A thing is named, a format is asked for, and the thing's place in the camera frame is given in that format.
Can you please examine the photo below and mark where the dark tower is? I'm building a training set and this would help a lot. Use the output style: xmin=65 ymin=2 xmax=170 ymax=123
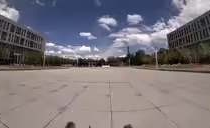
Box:
xmin=126 ymin=45 xmax=131 ymax=67

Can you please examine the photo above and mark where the pale concrete slab plaza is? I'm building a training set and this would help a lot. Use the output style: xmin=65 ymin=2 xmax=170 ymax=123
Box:
xmin=0 ymin=66 xmax=210 ymax=128

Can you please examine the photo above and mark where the row of dark trees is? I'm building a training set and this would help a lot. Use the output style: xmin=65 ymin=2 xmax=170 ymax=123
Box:
xmin=24 ymin=53 xmax=129 ymax=67

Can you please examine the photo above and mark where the pale pole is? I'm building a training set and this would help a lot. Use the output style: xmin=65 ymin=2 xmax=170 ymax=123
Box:
xmin=154 ymin=47 xmax=159 ymax=69
xmin=42 ymin=49 xmax=46 ymax=67

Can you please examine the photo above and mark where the robot's own part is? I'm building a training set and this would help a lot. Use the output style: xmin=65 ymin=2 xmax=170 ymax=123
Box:
xmin=123 ymin=123 xmax=134 ymax=128
xmin=64 ymin=121 xmax=77 ymax=128

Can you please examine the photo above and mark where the row of green trees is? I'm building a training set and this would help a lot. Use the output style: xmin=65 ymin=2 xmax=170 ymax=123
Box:
xmin=129 ymin=42 xmax=210 ymax=66

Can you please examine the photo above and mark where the dark raised kerb strip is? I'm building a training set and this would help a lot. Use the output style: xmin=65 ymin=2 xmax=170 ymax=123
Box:
xmin=132 ymin=64 xmax=210 ymax=74

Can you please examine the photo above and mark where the dark low kerb strip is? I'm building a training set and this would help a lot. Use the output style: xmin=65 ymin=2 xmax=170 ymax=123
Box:
xmin=0 ymin=65 xmax=72 ymax=72

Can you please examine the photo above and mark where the grey building with window rows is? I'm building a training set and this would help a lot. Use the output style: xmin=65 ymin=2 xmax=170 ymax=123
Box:
xmin=166 ymin=5 xmax=210 ymax=51

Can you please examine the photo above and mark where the long grey glass-fronted building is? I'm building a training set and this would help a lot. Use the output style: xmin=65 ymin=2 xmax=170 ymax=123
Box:
xmin=0 ymin=11 xmax=47 ymax=66

